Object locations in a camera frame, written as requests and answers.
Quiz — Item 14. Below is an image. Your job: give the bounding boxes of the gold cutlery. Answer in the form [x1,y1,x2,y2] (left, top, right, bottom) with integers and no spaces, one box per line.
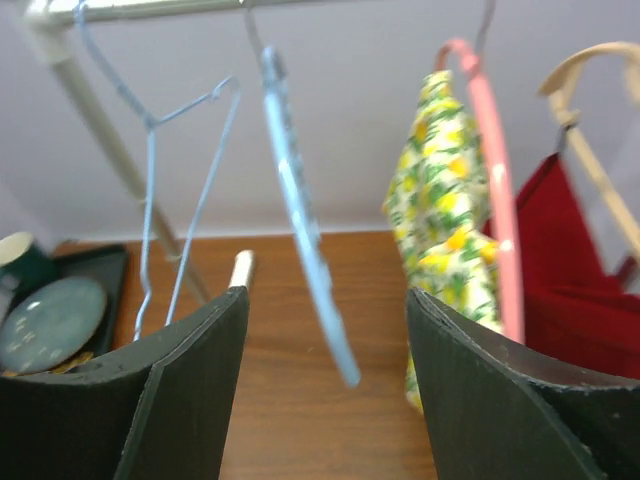
[1,351,94,377]

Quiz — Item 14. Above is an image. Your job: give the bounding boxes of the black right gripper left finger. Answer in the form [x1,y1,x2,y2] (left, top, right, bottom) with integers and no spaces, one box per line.
[1,287,249,479]

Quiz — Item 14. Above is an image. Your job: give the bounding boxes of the teal ceramic plate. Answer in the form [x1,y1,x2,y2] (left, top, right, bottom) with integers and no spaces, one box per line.
[1,276,107,374]

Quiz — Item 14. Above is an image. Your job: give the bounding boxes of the blue wire hanger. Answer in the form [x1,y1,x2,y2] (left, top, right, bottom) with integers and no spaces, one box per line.
[73,1,241,341]

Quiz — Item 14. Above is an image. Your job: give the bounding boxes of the yellow lemon print garment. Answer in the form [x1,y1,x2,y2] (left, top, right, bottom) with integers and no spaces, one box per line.
[382,68,504,414]

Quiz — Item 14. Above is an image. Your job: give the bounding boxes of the light blue plastic hanger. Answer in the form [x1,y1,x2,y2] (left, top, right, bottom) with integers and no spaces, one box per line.
[242,1,361,388]

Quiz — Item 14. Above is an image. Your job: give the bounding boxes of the silver white clothes rack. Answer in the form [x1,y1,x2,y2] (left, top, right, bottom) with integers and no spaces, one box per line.
[22,1,280,302]

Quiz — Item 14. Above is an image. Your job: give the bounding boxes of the plain red garment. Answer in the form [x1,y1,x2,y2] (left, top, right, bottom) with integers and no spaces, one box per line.
[515,154,639,380]

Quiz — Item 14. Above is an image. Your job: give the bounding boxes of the dark green cup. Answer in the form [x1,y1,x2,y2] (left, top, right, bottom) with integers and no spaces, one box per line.
[1,231,59,295]

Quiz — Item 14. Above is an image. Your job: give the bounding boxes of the pink plastic hanger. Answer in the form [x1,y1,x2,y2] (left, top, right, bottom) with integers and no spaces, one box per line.
[432,0,526,346]

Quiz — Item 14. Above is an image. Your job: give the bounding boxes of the black tray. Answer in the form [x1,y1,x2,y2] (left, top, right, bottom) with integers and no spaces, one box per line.
[7,244,129,362]

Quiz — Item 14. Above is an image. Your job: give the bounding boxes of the light wooden hanger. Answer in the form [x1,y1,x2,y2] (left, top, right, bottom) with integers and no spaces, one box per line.
[538,41,639,265]

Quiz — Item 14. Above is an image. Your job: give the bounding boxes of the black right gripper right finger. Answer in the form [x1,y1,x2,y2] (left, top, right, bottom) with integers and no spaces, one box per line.
[406,289,639,479]

